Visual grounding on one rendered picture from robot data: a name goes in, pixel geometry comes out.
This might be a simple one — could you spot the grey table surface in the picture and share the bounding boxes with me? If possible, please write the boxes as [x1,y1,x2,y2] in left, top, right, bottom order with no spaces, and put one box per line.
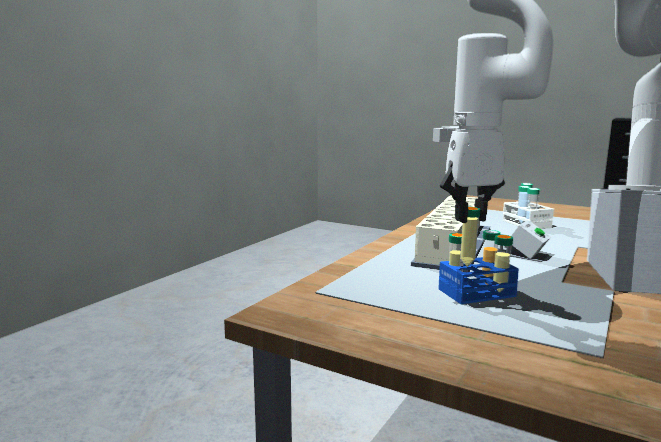
[315,217,614,358]

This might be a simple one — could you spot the green-capped tube with orange label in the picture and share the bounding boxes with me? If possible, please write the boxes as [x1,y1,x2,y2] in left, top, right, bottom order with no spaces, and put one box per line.
[460,207,481,267]

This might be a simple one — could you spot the cream bucket adapter with holes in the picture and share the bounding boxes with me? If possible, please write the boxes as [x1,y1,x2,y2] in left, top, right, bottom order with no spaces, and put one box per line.
[414,218,462,265]

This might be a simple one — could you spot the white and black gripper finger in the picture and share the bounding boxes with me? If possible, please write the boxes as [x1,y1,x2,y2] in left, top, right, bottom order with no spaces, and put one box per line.
[474,179,505,222]
[440,163,468,223]

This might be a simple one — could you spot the blue tube rack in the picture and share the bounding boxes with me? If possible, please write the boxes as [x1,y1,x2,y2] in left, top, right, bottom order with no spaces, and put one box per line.
[438,257,517,304]

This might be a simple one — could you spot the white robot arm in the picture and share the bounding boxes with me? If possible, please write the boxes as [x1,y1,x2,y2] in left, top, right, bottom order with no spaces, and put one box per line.
[433,0,661,191]

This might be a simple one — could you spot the white bucket adapter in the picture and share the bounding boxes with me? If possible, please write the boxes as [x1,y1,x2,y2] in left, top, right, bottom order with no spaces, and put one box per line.
[436,202,474,211]
[426,210,456,221]
[444,196,480,229]

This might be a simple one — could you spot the green-capped tube with orange cap dot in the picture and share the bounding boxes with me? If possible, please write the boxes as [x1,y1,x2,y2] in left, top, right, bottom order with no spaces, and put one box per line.
[449,233,464,267]
[493,235,513,283]

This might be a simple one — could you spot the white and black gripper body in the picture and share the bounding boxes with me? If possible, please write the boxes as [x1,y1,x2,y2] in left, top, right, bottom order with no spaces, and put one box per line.
[446,128,504,187]

